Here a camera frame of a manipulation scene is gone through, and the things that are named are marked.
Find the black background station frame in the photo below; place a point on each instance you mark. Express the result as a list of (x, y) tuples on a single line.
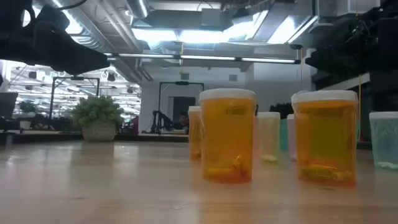
[(74, 78), (182, 83)]

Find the small pink translucent pill bottle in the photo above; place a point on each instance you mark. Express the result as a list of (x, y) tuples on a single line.
[(290, 137)]

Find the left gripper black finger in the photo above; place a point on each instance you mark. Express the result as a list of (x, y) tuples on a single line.
[(56, 39), (74, 63)]

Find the dark computer monitor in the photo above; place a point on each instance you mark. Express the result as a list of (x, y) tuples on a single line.
[(7, 105)]

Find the person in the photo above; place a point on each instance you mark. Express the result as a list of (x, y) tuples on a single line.
[(183, 119)]

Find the small background potted plant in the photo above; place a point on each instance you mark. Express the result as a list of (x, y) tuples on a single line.
[(27, 109)]

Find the green artificial plant in pot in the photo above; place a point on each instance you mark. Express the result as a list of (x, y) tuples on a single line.
[(98, 118)]

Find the black background robot arm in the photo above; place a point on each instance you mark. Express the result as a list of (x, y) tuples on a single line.
[(160, 119)]

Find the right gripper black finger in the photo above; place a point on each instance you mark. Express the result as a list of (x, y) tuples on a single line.
[(342, 63), (363, 39)]

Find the small blue translucent pill bottle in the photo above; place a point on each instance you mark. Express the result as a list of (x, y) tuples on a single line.
[(385, 140)]

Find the small yellowish clear pill bottle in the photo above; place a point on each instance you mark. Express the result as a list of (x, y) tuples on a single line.
[(269, 137)]

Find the orange pill bottle white cap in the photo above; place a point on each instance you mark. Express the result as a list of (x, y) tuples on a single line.
[(228, 140), (325, 140), (194, 133)]

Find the overhead light bar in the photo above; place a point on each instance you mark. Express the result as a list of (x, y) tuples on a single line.
[(202, 58)]

